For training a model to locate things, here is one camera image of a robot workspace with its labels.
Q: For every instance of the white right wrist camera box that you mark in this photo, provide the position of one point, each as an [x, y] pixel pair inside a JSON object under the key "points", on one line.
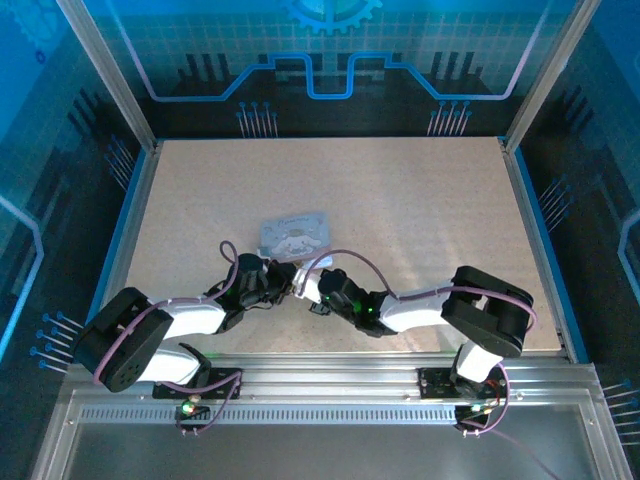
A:
{"points": [[301, 282]]}

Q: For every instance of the blue right table edge strip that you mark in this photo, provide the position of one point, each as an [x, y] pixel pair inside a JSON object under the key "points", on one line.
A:
{"points": [[541, 225]]}

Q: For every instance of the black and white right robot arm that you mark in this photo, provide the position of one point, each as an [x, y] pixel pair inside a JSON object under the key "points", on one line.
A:
{"points": [[415, 310]]}

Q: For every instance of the aluminium right frame post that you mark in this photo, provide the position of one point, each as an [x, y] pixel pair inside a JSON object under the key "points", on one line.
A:
{"points": [[550, 75]]}

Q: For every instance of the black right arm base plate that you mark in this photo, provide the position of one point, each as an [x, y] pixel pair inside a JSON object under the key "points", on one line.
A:
{"points": [[435, 385]]}

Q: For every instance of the aluminium left side rail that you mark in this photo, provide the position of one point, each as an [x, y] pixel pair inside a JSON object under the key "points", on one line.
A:
{"points": [[151, 167]]}

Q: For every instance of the black right board with LEDs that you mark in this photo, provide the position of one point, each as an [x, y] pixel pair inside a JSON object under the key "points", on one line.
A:
{"points": [[472, 412]]}

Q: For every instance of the aluminium left frame post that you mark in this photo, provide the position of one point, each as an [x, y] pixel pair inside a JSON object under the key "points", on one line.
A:
{"points": [[120, 85]]}

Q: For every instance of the aluminium mounting rail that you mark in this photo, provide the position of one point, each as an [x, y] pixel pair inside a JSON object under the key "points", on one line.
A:
{"points": [[330, 375]]}

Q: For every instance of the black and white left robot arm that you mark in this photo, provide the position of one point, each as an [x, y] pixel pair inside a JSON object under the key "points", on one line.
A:
{"points": [[195, 315]]}

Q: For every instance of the black left board with LEDs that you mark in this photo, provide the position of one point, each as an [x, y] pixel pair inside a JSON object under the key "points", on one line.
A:
{"points": [[192, 412]]}

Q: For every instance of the grey metal panel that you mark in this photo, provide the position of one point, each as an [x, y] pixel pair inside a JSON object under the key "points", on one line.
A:
{"points": [[300, 450]]}

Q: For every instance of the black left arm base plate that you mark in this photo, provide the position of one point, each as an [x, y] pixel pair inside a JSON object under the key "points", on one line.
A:
{"points": [[225, 387]]}

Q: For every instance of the black board with leds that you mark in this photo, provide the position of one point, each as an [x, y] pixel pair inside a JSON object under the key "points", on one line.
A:
{"points": [[472, 412], [192, 412]]}

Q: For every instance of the blue table edge strip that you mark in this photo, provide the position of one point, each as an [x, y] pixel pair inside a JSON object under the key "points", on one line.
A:
{"points": [[120, 225], [541, 225]]}

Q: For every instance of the blue left table edge strip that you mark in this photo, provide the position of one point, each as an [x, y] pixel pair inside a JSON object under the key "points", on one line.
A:
{"points": [[120, 225]]}

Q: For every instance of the aluminium right side rail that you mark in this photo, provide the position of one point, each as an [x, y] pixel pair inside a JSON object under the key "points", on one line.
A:
{"points": [[529, 225]]}

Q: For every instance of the aluminium frame post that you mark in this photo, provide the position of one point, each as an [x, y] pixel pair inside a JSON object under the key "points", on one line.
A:
{"points": [[120, 85], [550, 75]]}

